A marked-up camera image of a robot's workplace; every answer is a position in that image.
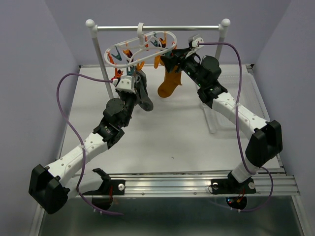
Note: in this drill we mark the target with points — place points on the aluminium rail frame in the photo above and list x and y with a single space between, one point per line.
175 185

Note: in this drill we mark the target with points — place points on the yellow orange clothes peg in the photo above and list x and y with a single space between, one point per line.
139 66

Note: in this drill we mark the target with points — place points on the white plastic laundry basket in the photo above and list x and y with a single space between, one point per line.
250 97

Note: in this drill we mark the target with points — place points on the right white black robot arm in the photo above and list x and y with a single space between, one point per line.
265 137

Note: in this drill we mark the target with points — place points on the white round clip hanger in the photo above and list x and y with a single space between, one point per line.
144 47

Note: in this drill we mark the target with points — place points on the mustard brown striped sock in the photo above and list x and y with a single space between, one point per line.
171 81

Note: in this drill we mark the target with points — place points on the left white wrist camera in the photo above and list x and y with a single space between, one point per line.
125 83

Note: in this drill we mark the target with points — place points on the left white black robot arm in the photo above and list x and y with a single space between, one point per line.
48 183

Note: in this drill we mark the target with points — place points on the white clothes drying rack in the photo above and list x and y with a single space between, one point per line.
94 29

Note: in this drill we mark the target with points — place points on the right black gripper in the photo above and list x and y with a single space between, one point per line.
170 61

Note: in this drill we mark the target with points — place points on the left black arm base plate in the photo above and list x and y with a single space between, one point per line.
108 188

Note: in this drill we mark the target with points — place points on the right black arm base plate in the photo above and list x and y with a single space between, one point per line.
230 187

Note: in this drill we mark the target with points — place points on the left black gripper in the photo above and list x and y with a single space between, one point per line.
118 92

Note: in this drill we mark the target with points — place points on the teal clothes peg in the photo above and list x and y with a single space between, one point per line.
130 71

